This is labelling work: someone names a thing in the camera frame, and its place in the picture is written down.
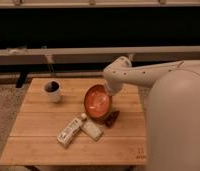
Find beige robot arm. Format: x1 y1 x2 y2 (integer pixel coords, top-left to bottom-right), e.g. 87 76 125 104
103 56 200 171

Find white rectangular packet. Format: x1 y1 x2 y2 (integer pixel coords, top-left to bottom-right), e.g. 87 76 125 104
81 120 103 141

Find wooden table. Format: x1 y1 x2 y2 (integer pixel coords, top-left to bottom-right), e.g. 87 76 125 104
0 77 149 167

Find thin stick in cup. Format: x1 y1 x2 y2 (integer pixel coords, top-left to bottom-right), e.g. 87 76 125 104
48 63 56 82

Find white ceramic cup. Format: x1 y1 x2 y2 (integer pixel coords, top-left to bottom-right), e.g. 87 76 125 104
44 81 61 102

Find orange ceramic bowl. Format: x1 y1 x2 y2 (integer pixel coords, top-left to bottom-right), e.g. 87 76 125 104
84 84 112 120

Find white plastic bottle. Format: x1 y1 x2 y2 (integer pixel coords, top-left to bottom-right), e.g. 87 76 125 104
57 113 87 148

